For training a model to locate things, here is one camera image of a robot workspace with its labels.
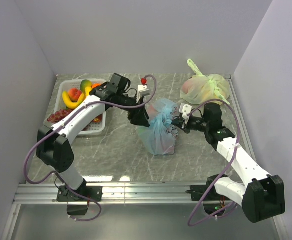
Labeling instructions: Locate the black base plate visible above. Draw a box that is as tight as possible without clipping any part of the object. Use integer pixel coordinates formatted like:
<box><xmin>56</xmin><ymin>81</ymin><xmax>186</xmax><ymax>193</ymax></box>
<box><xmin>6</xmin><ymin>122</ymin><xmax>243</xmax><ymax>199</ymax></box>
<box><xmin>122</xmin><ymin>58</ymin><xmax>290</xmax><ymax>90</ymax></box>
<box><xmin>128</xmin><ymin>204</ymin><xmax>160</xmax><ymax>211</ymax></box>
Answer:
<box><xmin>55</xmin><ymin>183</ymin><xmax>103</xmax><ymax>217</ymax></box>
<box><xmin>187</xmin><ymin>175</ymin><xmax>230</xmax><ymax>215</ymax></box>

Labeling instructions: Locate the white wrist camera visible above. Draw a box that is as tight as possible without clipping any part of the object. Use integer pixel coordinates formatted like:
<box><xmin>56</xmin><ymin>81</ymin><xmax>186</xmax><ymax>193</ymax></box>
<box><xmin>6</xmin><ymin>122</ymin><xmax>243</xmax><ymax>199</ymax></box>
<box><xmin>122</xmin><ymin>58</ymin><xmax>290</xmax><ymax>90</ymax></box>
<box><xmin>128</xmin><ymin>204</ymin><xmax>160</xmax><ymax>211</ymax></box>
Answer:
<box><xmin>179</xmin><ymin>103</ymin><xmax>192</xmax><ymax>120</ymax></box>
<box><xmin>137</xmin><ymin>78</ymin><xmax>150</xmax><ymax>97</ymax></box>

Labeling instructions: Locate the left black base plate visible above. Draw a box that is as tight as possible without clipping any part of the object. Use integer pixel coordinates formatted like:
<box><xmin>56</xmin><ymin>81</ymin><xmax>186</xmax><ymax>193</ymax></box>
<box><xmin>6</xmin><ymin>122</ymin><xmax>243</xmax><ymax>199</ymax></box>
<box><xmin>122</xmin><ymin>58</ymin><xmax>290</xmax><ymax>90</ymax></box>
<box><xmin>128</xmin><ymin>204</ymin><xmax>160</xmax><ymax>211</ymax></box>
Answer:
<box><xmin>55</xmin><ymin>183</ymin><xmax>103</xmax><ymax>217</ymax></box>

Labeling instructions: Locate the white plastic fruit basket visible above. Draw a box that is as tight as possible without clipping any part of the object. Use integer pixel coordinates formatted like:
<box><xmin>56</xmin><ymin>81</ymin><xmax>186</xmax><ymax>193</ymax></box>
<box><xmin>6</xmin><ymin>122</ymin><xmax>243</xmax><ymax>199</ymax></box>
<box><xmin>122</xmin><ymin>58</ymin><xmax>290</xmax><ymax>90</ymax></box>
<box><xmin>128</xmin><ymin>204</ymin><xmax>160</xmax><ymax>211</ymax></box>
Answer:
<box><xmin>52</xmin><ymin>79</ymin><xmax>106</xmax><ymax>136</ymax></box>

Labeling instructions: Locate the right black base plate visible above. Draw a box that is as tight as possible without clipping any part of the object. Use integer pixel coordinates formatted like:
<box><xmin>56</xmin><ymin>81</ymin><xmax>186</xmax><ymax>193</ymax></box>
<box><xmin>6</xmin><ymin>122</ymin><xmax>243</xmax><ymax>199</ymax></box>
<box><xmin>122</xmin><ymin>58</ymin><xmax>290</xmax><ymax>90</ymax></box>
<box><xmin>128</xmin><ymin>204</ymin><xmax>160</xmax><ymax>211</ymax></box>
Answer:
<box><xmin>187</xmin><ymin>175</ymin><xmax>230</xmax><ymax>215</ymax></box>

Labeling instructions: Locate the single yellow banana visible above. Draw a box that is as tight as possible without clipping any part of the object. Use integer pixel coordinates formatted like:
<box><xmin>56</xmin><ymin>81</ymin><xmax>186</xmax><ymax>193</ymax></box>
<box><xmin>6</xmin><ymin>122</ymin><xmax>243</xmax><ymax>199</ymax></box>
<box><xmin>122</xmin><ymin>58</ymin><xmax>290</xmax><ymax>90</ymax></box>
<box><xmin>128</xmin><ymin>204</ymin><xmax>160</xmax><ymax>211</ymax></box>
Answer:
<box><xmin>62</xmin><ymin>91</ymin><xmax>85</xmax><ymax>110</ymax></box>

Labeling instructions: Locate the small red fake apple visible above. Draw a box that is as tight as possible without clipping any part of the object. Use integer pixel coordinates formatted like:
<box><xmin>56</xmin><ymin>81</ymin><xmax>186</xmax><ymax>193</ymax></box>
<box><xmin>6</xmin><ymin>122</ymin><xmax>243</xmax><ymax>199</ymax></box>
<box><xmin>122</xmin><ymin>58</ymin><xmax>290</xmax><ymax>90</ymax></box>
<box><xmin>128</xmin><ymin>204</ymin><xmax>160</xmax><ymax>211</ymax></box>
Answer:
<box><xmin>91</xmin><ymin>115</ymin><xmax>102</xmax><ymax>123</ymax></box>

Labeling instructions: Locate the light purple grape bunch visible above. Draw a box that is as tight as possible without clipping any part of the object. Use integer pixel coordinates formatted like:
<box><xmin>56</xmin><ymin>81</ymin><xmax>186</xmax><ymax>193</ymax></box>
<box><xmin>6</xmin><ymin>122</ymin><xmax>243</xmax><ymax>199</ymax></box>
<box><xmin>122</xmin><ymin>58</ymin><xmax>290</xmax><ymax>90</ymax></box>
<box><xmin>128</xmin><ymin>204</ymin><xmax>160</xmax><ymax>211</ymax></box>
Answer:
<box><xmin>46</xmin><ymin>109</ymin><xmax>72</xmax><ymax>124</ymax></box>

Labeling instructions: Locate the yellow banana bunch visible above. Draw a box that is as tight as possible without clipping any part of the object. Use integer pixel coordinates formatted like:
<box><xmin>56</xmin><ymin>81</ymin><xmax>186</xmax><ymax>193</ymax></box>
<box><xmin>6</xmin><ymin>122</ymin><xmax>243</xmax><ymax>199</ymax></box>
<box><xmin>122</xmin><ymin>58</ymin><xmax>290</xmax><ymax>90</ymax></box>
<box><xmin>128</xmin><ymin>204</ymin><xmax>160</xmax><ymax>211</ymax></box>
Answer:
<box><xmin>84</xmin><ymin>86</ymin><xmax>92</xmax><ymax>97</ymax></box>

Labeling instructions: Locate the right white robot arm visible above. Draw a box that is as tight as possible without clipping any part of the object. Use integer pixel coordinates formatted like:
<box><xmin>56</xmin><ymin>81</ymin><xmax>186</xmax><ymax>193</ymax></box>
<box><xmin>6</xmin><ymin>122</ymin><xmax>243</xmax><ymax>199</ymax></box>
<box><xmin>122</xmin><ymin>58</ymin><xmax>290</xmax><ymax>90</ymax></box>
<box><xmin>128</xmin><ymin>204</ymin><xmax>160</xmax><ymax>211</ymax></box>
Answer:
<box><xmin>172</xmin><ymin>101</ymin><xmax>285</xmax><ymax>223</ymax></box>

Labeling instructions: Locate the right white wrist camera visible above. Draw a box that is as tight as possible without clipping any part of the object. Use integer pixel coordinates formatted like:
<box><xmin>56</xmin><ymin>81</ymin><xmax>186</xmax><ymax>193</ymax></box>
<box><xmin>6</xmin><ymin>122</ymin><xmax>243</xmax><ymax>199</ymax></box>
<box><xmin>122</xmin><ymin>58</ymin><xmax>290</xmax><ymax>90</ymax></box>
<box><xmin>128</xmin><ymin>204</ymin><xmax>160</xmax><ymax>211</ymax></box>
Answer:
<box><xmin>179</xmin><ymin>103</ymin><xmax>192</xmax><ymax>120</ymax></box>

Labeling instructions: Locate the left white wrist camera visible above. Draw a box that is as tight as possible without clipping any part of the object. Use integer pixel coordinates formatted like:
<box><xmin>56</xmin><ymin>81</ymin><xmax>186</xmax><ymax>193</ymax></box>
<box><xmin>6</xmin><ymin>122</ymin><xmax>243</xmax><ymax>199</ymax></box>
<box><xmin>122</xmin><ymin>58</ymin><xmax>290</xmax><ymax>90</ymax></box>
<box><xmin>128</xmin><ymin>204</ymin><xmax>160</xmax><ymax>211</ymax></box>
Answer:
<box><xmin>137</xmin><ymin>78</ymin><xmax>150</xmax><ymax>97</ymax></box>

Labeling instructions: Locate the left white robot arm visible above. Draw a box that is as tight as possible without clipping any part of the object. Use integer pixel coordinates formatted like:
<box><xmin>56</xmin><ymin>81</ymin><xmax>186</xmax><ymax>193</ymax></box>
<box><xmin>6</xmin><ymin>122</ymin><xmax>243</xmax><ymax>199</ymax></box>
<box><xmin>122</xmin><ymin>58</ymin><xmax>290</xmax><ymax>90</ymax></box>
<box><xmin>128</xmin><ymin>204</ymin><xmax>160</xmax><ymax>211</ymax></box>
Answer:
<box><xmin>36</xmin><ymin>73</ymin><xmax>154</xmax><ymax>201</ymax></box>

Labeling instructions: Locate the orange fake fruit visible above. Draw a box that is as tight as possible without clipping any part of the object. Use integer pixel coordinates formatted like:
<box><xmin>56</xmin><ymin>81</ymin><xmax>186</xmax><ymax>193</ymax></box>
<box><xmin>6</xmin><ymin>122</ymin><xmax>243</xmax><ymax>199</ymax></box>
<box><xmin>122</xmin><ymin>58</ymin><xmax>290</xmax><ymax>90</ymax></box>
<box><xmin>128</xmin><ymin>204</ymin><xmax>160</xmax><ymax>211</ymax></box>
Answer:
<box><xmin>91</xmin><ymin>83</ymin><xmax>101</xmax><ymax>89</ymax></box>

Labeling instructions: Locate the green yellow mango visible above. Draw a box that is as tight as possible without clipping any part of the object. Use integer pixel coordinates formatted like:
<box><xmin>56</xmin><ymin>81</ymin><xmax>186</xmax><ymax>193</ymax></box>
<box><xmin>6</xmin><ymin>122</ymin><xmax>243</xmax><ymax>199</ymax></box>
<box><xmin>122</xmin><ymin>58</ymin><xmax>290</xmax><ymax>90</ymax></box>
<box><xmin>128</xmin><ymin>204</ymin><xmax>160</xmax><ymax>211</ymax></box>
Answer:
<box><xmin>80</xmin><ymin>79</ymin><xmax>92</xmax><ymax>92</ymax></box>

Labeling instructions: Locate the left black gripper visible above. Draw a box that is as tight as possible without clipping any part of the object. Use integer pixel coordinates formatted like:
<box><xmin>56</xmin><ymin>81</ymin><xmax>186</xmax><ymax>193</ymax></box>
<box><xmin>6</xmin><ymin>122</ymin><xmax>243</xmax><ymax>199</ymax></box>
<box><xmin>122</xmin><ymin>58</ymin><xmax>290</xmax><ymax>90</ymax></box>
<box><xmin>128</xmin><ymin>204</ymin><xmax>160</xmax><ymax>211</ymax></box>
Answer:
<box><xmin>116</xmin><ymin>92</ymin><xmax>150</xmax><ymax>127</ymax></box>

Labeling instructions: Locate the blue printed plastic bag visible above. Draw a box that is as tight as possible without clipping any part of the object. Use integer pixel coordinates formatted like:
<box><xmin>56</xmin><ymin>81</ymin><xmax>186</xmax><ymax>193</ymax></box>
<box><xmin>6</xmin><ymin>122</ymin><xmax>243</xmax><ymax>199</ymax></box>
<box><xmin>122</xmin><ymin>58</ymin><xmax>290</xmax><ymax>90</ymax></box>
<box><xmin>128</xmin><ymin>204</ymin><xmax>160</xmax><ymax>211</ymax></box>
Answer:
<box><xmin>136</xmin><ymin>98</ymin><xmax>179</xmax><ymax>156</ymax></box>

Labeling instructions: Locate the orange red fake peach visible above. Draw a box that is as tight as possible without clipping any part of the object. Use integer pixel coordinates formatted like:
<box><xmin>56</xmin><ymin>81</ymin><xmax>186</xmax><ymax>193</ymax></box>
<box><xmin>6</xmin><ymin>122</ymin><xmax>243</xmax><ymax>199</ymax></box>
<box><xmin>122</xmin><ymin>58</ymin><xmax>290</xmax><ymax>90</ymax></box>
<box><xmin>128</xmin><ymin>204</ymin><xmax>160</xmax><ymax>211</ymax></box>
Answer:
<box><xmin>67</xmin><ymin>87</ymin><xmax>82</xmax><ymax>103</ymax></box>

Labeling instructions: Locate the tied green plastic bag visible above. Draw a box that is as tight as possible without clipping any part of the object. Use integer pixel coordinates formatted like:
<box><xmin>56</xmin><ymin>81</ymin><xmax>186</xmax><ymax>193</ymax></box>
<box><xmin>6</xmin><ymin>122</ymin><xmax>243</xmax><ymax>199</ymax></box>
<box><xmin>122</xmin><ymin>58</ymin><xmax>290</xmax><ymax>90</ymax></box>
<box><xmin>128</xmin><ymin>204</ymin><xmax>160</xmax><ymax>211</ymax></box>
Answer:
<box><xmin>180</xmin><ymin>59</ymin><xmax>230</xmax><ymax>105</ymax></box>

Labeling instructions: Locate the aluminium mounting rail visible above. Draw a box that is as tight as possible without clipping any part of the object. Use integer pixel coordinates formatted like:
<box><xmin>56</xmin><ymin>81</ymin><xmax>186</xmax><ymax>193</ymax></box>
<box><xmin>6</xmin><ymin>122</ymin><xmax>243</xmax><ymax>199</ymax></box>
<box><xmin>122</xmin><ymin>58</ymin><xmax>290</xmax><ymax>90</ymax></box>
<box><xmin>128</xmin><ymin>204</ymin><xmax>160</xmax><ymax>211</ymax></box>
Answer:
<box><xmin>13</xmin><ymin>182</ymin><xmax>206</xmax><ymax>205</ymax></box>

